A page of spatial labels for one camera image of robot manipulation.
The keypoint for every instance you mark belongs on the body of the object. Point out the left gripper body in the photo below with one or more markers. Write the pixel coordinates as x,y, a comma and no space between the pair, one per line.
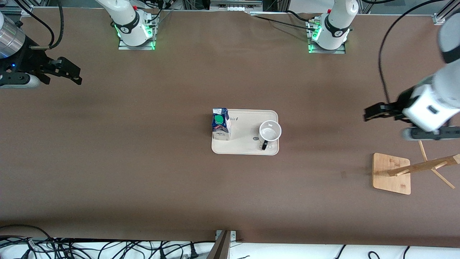
403,101

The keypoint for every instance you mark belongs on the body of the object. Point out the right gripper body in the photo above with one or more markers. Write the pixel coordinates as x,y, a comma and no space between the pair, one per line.
26,60

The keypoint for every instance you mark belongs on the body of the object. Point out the blue milk carton green cap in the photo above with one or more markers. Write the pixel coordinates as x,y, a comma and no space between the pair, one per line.
217,120

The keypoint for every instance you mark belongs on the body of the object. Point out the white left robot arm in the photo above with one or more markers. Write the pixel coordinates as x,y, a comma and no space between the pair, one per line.
336,25

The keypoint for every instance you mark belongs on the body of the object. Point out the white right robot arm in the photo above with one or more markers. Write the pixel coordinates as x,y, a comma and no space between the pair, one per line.
125,21

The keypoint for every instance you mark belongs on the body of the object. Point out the cream tray with bear print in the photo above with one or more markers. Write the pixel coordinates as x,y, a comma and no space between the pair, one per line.
244,144

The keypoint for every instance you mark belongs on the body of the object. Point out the aluminium profile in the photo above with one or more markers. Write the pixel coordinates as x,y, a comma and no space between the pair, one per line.
27,8
444,14

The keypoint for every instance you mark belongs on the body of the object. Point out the wooden mug stand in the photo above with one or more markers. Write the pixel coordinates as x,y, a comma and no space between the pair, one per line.
390,176

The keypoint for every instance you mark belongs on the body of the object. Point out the grey metal box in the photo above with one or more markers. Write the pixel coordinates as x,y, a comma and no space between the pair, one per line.
235,4

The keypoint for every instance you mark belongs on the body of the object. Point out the metal base plate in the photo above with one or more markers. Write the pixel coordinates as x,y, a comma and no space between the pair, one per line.
316,50
143,46

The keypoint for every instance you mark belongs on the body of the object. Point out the aluminium frame post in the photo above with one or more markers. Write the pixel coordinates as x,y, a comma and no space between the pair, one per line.
221,250

